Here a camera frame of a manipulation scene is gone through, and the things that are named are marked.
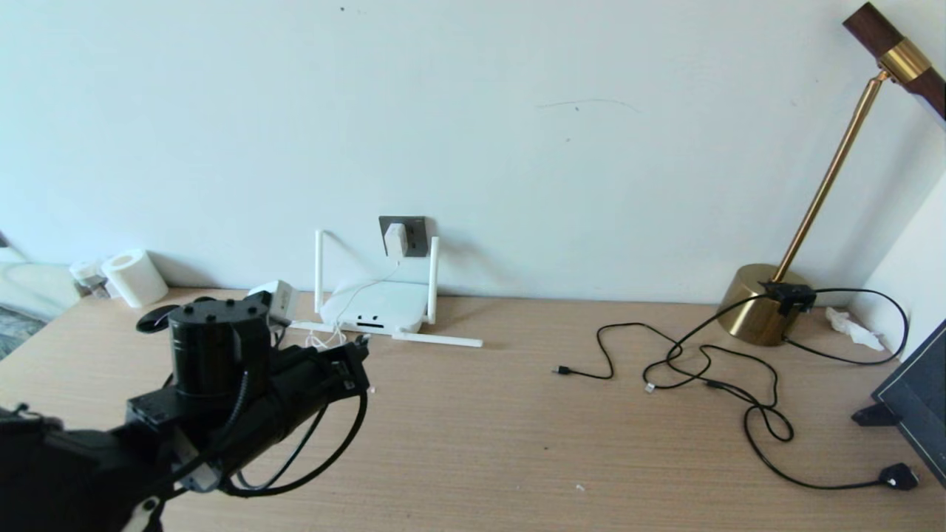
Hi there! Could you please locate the grey wall power socket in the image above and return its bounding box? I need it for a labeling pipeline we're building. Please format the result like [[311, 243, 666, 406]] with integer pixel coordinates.
[[379, 216, 429, 258]]

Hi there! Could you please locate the black round desk grommet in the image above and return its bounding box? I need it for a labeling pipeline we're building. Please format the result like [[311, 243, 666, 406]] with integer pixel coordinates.
[[137, 305, 177, 333]]

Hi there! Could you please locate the black USB cable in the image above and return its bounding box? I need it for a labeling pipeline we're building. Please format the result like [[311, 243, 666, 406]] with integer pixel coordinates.
[[551, 322, 778, 407]]

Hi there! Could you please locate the thin black lamp cord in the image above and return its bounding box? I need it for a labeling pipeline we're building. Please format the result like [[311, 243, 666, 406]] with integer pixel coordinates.
[[782, 287, 908, 366]]

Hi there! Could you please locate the brass desk lamp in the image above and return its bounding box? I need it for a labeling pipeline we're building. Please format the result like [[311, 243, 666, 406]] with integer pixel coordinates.
[[715, 2, 946, 347]]

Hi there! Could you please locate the thin white adapter cable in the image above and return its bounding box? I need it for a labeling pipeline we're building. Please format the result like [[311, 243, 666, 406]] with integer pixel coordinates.
[[304, 255, 404, 352]]

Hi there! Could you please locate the white router with antennas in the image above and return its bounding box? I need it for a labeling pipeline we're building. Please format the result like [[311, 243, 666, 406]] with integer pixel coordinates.
[[292, 229, 483, 348]]

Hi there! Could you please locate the white paper roll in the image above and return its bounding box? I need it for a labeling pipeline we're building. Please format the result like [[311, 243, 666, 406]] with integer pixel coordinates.
[[102, 250, 169, 309]]

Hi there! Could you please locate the crumpled white tissue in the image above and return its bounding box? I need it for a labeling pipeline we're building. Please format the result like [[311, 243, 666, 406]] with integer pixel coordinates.
[[824, 307, 885, 352]]

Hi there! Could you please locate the pale background furniture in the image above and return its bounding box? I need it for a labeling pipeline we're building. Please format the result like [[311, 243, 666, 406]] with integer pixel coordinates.
[[0, 259, 81, 320]]

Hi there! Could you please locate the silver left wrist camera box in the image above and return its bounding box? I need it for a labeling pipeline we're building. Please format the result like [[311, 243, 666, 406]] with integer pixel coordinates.
[[246, 280, 301, 327]]

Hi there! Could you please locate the black block with cables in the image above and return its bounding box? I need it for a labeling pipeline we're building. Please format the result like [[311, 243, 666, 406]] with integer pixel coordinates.
[[760, 282, 816, 316]]

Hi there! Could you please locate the black lamp power cord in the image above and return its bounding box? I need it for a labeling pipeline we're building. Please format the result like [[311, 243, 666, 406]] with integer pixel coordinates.
[[706, 377, 920, 491]]

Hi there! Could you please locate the black cable with white tip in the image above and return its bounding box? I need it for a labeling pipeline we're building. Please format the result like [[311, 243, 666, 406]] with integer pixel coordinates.
[[643, 293, 773, 392]]

